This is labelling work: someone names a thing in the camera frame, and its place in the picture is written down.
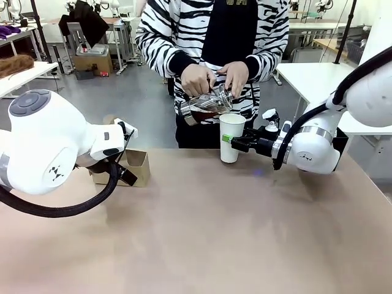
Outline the white table beside arm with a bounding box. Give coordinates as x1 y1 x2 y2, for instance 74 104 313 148
334 110 392 138

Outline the small cardboard box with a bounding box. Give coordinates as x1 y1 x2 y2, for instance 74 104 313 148
88 115 151 188

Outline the black stand pole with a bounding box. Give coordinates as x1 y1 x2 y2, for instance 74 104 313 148
333 0 358 65
29 0 53 64

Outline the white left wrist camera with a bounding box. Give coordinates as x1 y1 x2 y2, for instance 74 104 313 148
116 121 139 139

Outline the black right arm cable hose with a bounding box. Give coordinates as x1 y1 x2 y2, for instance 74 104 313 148
271 45 392 171

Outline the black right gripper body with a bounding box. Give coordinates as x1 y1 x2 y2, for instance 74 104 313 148
252 136 276 159

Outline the black plastic crate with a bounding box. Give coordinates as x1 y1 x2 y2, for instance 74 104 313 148
345 40 369 66

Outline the brown furry item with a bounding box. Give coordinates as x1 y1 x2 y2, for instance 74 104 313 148
0 54 35 78

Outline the glass pitcher with dark drink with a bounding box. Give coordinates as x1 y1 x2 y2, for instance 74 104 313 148
179 85 234 127

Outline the person's left forearm zebra sleeve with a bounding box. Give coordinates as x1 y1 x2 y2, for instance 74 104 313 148
244 29 290 84

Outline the person's right hand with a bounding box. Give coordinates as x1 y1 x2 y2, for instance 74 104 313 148
181 64 217 97

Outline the person's torso zebra hoodie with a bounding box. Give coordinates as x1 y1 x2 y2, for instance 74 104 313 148
135 0 290 150

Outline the purple cloth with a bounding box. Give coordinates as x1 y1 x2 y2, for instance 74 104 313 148
0 25 21 40

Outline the white table with furry item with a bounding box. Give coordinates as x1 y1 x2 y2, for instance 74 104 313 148
0 60 59 99

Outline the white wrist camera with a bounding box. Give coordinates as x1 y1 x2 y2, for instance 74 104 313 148
116 121 139 139
262 109 292 136

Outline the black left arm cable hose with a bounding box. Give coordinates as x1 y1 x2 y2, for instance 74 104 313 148
0 162 124 219

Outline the brown cardboard box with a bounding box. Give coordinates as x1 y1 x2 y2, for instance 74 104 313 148
72 48 114 77

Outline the person's left hand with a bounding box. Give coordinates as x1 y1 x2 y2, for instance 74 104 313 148
225 61 250 99

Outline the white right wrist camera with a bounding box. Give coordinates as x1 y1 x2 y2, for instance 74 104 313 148
262 109 292 136

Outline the person's right forearm zebra sleeve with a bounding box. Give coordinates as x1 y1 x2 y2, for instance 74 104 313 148
135 26 198 81

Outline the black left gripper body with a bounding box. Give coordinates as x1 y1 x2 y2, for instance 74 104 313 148
116 165 137 187

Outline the white paper cup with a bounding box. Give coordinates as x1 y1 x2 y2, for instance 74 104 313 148
219 114 247 164

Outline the white side table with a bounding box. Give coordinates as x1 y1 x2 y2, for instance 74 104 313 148
274 62 356 123

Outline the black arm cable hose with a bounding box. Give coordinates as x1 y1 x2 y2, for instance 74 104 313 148
271 45 392 171
0 162 124 219

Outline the black cloth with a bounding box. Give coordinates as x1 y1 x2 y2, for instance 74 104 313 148
58 0 110 49

